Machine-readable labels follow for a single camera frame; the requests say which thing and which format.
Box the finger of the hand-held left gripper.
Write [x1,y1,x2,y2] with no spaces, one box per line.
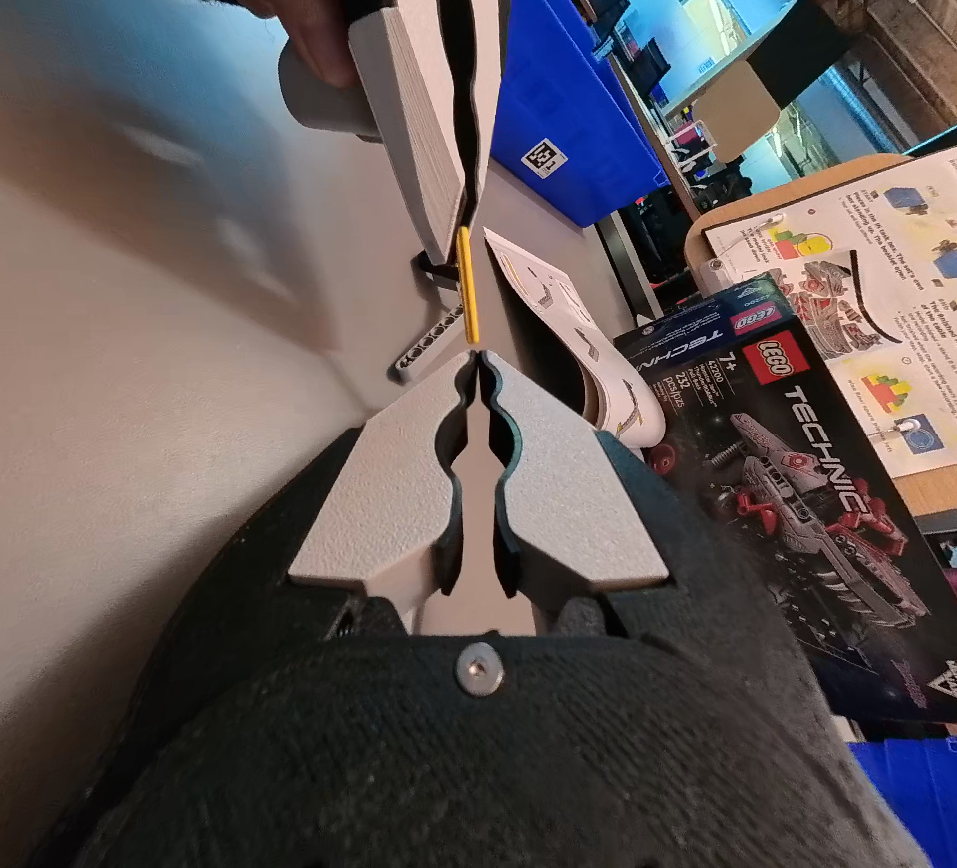
[347,0,481,265]
[451,0,514,207]

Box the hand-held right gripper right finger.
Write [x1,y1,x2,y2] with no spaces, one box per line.
[480,351,671,597]

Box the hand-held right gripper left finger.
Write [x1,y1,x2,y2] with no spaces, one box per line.
[288,351,477,597]

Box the grey bent toy beam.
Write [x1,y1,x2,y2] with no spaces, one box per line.
[387,306,466,385]

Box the yellow toy axle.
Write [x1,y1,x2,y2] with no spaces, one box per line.
[455,225,481,346]

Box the grey desk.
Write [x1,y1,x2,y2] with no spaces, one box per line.
[0,0,659,868]

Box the white instruction booklet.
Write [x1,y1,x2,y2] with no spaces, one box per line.
[483,225,668,452]

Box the dark toy set box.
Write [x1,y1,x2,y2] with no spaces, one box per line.
[613,272,957,725]

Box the printed instruction sheet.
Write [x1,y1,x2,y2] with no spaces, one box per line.
[703,149,957,482]

